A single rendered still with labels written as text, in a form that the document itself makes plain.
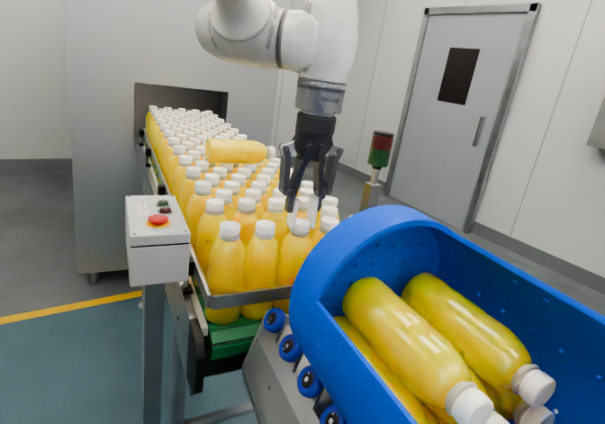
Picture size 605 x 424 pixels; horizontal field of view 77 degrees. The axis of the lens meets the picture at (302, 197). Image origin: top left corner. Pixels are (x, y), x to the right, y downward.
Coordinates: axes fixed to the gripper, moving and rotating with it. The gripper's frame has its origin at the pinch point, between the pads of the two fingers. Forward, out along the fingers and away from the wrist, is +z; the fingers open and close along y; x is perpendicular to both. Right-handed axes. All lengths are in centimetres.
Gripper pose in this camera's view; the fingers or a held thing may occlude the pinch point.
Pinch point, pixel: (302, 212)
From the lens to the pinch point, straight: 78.6
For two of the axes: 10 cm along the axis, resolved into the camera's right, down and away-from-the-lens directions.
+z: -1.4, 9.4, 3.2
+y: 8.9, -0.2, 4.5
